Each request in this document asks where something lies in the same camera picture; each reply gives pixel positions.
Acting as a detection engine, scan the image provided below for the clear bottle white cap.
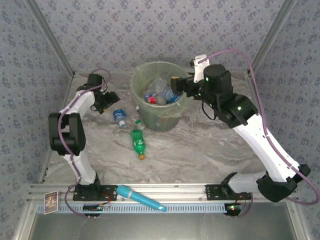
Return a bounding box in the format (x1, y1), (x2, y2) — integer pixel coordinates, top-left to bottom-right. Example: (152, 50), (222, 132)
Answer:
(149, 76), (169, 94)

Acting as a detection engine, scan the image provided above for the green bottle orange cap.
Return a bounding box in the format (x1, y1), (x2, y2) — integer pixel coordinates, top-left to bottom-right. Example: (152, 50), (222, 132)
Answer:
(130, 128), (147, 161)

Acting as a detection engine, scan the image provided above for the green plastic bin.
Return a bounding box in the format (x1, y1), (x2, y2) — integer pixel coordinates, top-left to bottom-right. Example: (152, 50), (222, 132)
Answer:
(130, 62), (194, 133)

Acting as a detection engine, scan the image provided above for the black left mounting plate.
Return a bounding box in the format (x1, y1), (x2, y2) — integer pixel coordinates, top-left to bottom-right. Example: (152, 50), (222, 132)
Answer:
(72, 184), (118, 202)

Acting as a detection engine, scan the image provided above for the black mounting plate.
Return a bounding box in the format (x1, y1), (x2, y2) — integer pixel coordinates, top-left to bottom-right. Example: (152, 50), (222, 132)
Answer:
(205, 184), (252, 201)
(72, 184), (118, 202)

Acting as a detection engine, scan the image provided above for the teal blue cylindrical tool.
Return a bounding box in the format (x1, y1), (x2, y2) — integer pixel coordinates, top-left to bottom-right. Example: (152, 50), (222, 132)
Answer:
(115, 184), (168, 213)

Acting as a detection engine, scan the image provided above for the left circuit board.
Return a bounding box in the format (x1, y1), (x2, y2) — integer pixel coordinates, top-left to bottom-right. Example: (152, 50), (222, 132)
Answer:
(83, 203), (111, 212)

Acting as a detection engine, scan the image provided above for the circuit board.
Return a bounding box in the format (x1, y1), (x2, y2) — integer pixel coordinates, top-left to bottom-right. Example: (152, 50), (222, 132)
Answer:
(224, 203), (243, 212)
(83, 203), (111, 212)

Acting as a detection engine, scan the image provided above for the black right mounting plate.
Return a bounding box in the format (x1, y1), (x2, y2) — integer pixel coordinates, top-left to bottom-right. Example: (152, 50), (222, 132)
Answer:
(205, 184), (252, 201)

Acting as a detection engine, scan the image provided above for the small picture card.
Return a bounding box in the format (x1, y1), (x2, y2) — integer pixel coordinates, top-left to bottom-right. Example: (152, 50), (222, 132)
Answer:
(43, 190), (61, 215)

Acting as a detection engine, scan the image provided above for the right circuit board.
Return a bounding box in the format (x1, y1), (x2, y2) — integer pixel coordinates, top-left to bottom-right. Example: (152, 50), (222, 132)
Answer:
(224, 203), (243, 212)

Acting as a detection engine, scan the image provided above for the grey metal tray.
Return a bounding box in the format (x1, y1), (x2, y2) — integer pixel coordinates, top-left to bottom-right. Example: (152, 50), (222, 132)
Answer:
(26, 211), (301, 240)

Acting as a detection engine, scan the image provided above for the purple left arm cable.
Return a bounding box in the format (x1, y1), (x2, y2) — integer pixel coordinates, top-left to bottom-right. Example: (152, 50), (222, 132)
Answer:
(57, 69), (112, 219)

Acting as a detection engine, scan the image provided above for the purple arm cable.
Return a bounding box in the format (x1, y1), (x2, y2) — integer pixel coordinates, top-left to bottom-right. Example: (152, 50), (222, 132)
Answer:
(206, 49), (320, 219)
(57, 69), (112, 219)

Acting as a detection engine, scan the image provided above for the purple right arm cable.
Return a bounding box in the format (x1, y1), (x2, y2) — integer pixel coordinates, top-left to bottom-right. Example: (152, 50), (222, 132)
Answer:
(206, 49), (320, 219)

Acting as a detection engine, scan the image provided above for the aluminium frame post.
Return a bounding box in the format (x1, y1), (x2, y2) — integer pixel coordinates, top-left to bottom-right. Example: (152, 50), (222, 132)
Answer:
(23, 0), (76, 77)
(247, 0), (300, 76)

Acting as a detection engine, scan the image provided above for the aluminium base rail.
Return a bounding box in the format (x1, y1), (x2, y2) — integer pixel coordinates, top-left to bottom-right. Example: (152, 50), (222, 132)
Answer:
(27, 183), (300, 203)

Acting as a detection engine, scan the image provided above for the blue slotted cable duct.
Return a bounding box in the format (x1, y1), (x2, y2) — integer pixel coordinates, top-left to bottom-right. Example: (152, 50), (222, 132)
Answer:
(36, 202), (233, 215)

